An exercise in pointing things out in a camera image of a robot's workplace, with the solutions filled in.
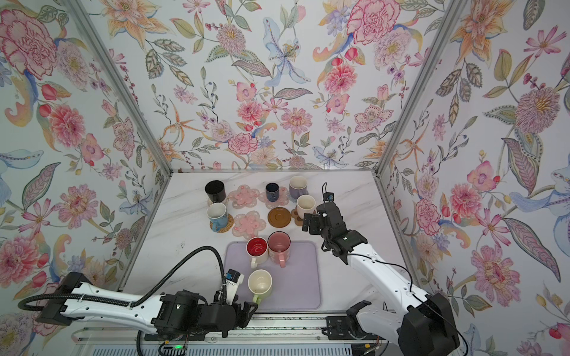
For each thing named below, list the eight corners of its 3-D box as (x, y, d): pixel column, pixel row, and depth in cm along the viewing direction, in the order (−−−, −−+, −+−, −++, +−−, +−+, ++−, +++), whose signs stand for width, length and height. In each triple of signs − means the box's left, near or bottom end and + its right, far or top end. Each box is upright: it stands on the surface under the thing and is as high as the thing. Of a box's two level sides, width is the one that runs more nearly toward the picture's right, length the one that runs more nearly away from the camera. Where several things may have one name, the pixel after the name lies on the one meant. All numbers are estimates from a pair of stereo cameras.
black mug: (208, 201, 110) (202, 187, 102) (220, 191, 114) (215, 177, 106) (220, 209, 107) (214, 195, 99) (231, 199, 111) (227, 185, 103)
